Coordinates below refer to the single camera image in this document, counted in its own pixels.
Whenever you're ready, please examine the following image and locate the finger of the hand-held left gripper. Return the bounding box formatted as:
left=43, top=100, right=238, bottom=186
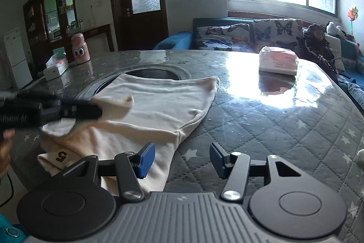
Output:
left=58, top=98, right=103, bottom=121

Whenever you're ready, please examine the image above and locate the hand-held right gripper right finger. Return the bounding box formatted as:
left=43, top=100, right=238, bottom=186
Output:
left=210, top=142, right=302, bottom=202

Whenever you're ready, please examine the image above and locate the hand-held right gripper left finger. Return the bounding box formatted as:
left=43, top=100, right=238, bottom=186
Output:
left=58, top=142, right=156, bottom=202

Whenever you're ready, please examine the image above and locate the cream shirt with number print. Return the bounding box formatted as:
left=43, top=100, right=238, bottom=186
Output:
left=37, top=74, right=220, bottom=196

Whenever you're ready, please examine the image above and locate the person's left hand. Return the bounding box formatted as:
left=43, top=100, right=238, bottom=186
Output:
left=0, top=129, right=15, bottom=179

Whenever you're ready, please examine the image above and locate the white box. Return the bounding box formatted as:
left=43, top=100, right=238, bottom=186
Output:
left=43, top=63, right=69, bottom=81

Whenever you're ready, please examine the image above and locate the grey star quilted table cover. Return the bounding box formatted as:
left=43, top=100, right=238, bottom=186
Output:
left=0, top=49, right=364, bottom=243

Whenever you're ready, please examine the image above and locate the white refrigerator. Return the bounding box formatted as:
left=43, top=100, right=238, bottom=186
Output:
left=3, top=27, right=33, bottom=89

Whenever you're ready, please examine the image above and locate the teal pink tissue box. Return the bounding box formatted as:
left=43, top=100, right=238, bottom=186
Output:
left=45, top=53, right=69, bottom=70

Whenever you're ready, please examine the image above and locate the pink cartoon bottle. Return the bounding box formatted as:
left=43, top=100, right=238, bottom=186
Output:
left=70, top=33, right=92, bottom=65

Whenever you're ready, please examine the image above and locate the wooden sideboard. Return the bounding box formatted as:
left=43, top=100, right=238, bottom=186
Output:
left=66, top=23, right=115, bottom=58

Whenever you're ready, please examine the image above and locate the dark wooden display cabinet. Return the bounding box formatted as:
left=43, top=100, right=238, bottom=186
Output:
left=22, top=0, right=79, bottom=46

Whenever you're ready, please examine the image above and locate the blue sofa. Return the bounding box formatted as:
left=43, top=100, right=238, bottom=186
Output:
left=152, top=17, right=364, bottom=108

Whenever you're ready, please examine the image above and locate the teal clothing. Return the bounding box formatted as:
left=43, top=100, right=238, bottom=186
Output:
left=0, top=213, right=28, bottom=243

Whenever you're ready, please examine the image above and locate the pink white tissue pack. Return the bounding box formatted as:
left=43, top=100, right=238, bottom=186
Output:
left=258, top=46, right=299, bottom=75

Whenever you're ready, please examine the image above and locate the butterfly print cushion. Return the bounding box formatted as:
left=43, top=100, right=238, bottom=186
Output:
left=252, top=18, right=304, bottom=56
left=196, top=23, right=255, bottom=54

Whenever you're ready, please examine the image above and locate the white cushion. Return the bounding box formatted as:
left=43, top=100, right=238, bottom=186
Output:
left=324, top=34, right=346, bottom=72

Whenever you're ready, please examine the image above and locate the white plush toy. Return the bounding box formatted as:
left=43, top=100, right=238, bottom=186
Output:
left=326, top=21, right=348, bottom=39

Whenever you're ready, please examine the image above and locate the colourful pinwheel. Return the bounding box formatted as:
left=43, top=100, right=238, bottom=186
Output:
left=346, top=5, right=359, bottom=37

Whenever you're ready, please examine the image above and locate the black cable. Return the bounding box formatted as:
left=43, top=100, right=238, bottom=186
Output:
left=0, top=171, right=15, bottom=207

